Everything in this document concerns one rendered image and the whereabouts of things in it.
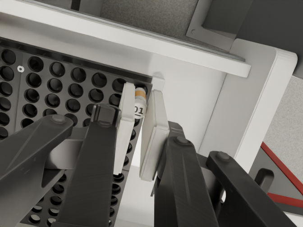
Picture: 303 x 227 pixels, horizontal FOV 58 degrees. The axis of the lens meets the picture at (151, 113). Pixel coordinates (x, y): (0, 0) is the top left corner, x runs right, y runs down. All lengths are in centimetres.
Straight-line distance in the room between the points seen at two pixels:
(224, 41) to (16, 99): 98
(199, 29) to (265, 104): 92
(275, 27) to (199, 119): 12
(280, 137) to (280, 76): 116
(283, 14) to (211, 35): 86
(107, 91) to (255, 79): 13
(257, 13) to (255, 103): 15
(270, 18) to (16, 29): 26
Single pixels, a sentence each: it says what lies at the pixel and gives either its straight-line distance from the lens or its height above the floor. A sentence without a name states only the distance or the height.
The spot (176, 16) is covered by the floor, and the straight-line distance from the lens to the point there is 114.
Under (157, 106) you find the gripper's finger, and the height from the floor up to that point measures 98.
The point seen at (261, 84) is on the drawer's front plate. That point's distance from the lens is 23.
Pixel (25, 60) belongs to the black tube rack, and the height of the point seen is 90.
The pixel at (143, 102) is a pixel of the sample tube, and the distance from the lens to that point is 19.
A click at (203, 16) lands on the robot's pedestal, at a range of 114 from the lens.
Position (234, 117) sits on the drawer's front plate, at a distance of 26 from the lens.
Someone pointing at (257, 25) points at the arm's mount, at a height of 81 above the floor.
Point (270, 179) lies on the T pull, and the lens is 29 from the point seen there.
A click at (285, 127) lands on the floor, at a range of 138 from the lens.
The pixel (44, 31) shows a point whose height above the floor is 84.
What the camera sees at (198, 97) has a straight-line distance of 31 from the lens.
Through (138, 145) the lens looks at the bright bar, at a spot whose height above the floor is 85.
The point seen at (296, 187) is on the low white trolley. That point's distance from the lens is 68.
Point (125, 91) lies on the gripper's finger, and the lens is 17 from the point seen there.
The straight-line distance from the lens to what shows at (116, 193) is 29.
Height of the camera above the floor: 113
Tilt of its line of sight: 70 degrees down
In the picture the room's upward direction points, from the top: 177 degrees clockwise
